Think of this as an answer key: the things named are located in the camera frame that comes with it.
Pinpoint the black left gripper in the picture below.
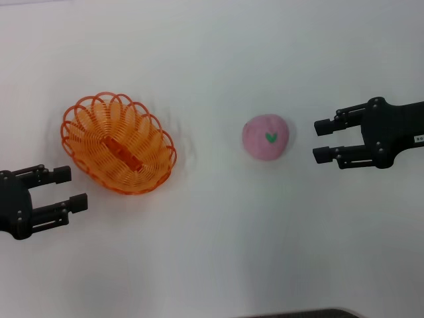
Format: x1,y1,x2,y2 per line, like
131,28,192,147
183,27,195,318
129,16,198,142
0,164,89,240

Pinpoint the orange woven plastic basket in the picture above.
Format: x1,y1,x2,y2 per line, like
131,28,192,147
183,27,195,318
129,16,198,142
60,91,178,196

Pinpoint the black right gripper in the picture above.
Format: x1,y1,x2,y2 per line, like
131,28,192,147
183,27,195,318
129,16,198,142
312,97,424,170

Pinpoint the pink plush peach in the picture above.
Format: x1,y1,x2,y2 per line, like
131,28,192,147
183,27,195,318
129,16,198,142
241,113,292,162

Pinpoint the dark robot torso edge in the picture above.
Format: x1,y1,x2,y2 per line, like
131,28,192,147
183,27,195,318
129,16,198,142
251,307,360,318

